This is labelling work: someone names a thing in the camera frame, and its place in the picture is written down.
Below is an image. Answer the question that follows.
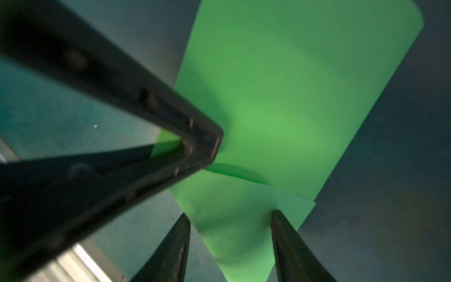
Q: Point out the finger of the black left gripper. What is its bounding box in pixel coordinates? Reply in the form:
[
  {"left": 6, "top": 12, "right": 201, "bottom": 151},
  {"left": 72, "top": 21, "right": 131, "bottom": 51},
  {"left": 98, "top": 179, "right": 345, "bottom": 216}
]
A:
[{"left": 1, "top": 1, "right": 224, "bottom": 282}]

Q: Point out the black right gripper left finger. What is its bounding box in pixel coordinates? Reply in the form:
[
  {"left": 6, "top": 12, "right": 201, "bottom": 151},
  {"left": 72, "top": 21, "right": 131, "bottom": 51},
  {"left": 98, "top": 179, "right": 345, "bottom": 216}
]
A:
[{"left": 132, "top": 213, "right": 191, "bottom": 282}]

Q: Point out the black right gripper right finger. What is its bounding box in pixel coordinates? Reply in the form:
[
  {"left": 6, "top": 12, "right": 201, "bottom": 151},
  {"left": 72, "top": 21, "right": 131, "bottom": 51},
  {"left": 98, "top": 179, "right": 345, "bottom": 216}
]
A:
[{"left": 271, "top": 210, "right": 336, "bottom": 282}]

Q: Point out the green square paper sheet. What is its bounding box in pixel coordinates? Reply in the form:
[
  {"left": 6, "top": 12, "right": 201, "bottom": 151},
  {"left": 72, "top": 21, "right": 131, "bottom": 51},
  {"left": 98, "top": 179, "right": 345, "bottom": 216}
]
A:
[{"left": 171, "top": 1, "right": 424, "bottom": 282}]

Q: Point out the aluminium front rail base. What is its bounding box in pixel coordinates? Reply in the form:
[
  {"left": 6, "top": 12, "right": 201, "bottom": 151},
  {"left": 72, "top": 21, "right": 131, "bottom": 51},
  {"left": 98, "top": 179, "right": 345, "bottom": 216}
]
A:
[{"left": 25, "top": 240, "right": 128, "bottom": 282}]

